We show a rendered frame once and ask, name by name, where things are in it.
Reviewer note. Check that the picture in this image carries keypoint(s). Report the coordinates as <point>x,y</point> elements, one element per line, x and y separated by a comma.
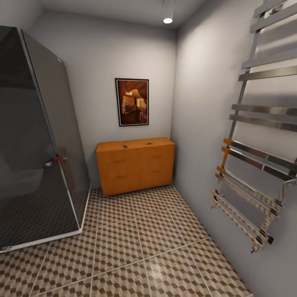
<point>133,101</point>

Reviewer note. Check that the towel rack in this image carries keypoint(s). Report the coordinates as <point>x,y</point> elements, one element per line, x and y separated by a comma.
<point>269,13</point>

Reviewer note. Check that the cabinet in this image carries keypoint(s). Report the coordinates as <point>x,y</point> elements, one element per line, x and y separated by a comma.
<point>144,163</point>

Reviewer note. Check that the shower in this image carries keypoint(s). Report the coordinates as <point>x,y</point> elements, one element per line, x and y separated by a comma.
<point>54,237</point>

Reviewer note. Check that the door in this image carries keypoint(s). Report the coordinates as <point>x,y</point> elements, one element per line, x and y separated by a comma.
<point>34,202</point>
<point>52,82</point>

